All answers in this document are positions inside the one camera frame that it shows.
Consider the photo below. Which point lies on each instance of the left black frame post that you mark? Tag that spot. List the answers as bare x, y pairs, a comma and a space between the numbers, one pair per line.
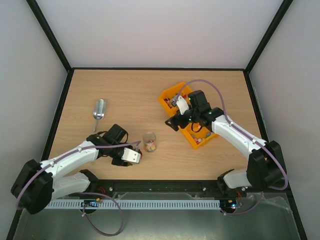
41, 19

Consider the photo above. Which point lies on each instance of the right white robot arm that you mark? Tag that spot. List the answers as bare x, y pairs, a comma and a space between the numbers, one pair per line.
265, 163

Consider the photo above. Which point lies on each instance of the black frame post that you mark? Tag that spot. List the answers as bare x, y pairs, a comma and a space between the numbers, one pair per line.
41, 19
276, 20

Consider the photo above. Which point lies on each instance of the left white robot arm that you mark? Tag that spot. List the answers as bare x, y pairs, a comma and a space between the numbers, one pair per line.
95, 146

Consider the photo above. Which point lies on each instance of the metal scoop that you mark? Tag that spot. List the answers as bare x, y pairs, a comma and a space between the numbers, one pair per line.
99, 112

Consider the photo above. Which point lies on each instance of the clear plastic cup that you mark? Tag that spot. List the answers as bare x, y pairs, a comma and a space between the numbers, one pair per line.
150, 141

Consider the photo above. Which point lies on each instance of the yellow lollipop bin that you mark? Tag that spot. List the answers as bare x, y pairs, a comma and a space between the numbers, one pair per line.
165, 98

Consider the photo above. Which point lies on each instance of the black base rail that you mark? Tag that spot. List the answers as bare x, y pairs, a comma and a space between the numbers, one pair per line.
160, 186

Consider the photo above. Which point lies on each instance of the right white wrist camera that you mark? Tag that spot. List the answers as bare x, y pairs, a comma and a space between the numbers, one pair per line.
181, 103

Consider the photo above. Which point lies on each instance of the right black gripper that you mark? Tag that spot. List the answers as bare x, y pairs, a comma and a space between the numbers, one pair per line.
176, 120

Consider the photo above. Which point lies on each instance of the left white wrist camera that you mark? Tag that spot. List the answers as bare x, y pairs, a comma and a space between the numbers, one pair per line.
131, 156

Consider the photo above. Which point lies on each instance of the white slotted cable duct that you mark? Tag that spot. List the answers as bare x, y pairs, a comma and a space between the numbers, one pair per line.
78, 204

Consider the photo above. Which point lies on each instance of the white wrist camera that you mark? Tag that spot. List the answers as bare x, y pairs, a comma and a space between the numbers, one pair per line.
181, 103
131, 156

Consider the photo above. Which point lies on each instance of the yellow star candy bin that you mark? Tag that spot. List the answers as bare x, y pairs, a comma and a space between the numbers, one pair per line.
196, 135

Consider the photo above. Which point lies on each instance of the right black frame post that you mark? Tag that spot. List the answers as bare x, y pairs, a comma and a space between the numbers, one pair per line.
276, 20

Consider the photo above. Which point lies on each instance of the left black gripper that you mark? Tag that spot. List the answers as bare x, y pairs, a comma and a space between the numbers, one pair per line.
115, 162

